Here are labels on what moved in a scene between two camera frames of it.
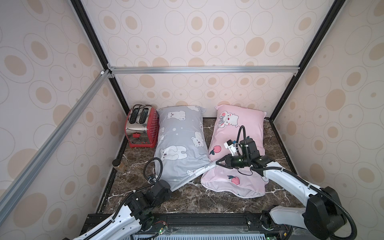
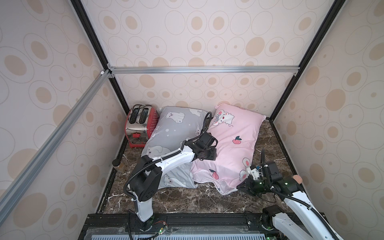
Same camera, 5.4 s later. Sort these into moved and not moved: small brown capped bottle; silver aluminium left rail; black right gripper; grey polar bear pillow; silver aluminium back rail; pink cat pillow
Moved: pink cat pillow; grey polar bear pillow; black right gripper
Not moved: silver aluminium left rail; small brown capped bottle; silver aluminium back rail
